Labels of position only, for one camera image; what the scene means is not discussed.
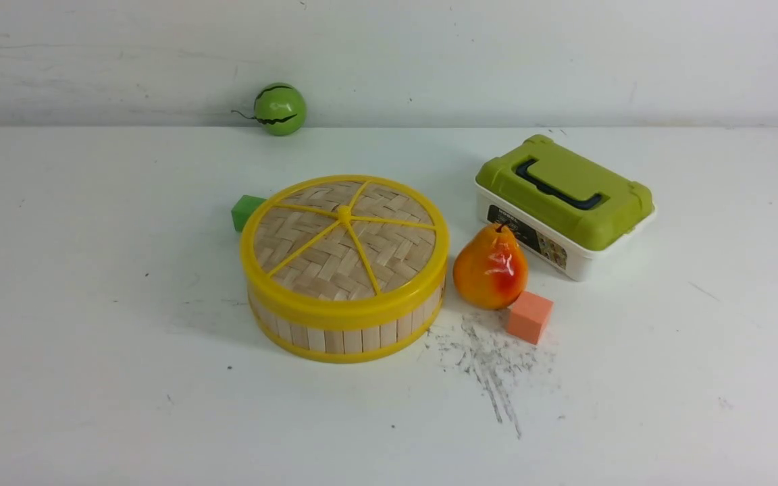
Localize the yellow woven steamer lid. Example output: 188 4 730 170
240 175 450 331

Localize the yellow bamboo steamer basket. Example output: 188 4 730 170
248 276 446 364

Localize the orange toy pear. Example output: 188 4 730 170
452 223 529 310

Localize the green foam cube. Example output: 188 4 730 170
230 194 266 233

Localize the salmon foam cube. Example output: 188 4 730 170
505 292 554 345

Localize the green toy watermelon ball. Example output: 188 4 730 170
231 82 308 136

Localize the green lidded white box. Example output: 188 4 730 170
475 134 656 281

